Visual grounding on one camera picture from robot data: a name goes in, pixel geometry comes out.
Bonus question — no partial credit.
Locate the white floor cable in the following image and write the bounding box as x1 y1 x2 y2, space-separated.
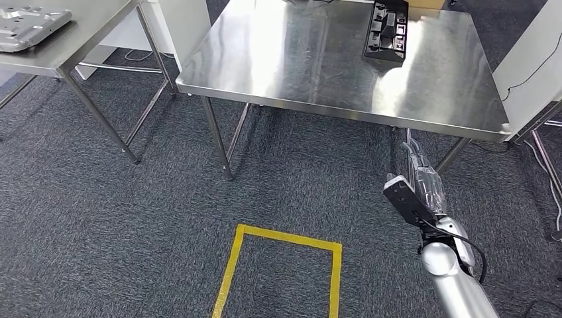
123 48 175 63

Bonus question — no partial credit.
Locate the stainless steel workbench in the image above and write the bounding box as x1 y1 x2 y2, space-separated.
175 0 513 182

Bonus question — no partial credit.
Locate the silver metal plate part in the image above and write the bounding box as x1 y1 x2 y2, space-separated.
0 5 74 54

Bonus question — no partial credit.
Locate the steel frame table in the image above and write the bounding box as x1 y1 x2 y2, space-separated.
511 99 562 203

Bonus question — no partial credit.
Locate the long black plastic part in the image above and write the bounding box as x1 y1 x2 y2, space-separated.
362 0 410 68

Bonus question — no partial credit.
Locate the stainless steel table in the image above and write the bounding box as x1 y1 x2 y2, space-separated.
0 0 179 166

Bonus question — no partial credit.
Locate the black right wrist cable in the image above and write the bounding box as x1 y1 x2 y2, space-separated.
418 219 488 286

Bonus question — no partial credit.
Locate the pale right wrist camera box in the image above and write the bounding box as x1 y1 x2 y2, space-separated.
382 172 440 227

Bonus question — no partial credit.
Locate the white side cabinet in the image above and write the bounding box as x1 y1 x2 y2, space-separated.
491 0 562 142

